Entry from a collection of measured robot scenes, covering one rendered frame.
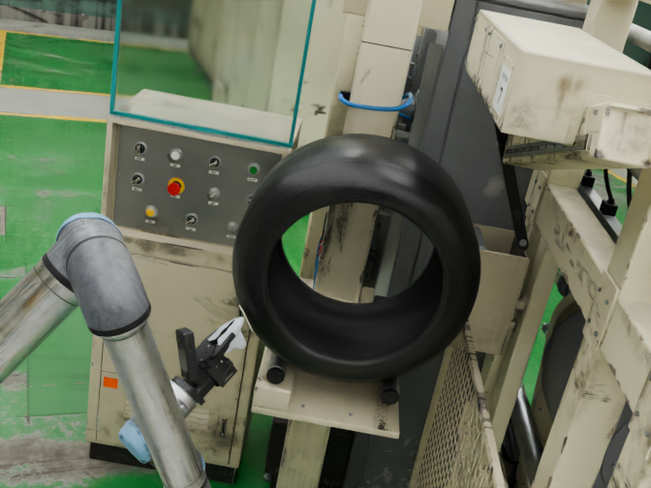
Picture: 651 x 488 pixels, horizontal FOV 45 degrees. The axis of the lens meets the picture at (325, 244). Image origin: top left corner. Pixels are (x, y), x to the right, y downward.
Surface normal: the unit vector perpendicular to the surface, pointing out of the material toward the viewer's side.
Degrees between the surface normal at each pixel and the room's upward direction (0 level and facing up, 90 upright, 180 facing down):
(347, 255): 90
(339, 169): 45
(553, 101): 90
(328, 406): 0
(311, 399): 0
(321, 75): 90
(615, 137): 72
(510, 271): 90
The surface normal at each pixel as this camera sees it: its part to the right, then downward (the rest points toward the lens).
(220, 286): -0.06, 0.39
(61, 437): 0.18, -0.90
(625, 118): 0.00, 0.09
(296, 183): -0.39, -0.35
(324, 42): 0.32, 0.43
